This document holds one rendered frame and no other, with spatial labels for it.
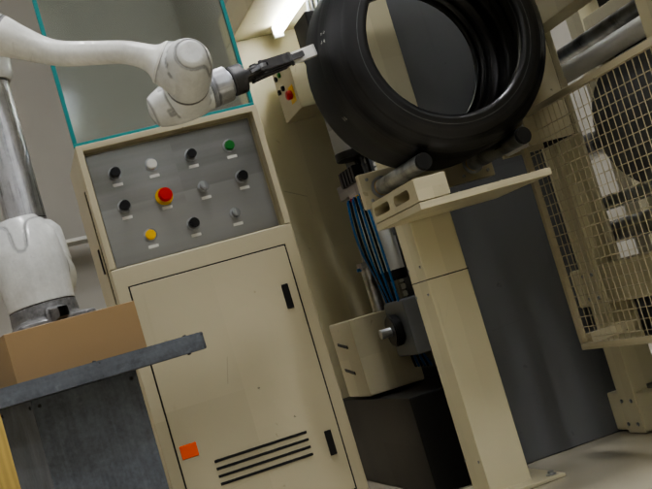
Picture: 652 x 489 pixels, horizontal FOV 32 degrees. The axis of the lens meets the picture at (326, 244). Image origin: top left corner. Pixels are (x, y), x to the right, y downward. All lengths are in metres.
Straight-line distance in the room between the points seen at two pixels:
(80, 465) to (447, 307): 1.15
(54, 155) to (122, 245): 7.72
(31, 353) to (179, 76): 0.69
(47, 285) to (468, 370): 1.20
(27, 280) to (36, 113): 8.51
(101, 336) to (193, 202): 0.90
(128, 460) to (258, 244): 0.98
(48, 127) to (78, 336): 8.59
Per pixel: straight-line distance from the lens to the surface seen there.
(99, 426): 2.58
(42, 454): 2.56
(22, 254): 2.64
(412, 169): 2.83
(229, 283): 3.31
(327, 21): 2.84
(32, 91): 11.16
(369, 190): 3.12
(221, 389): 3.29
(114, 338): 2.59
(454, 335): 3.17
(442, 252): 3.18
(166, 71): 2.61
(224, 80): 2.78
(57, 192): 10.94
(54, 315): 2.59
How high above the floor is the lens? 0.60
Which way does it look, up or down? 3 degrees up
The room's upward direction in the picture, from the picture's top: 17 degrees counter-clockwise
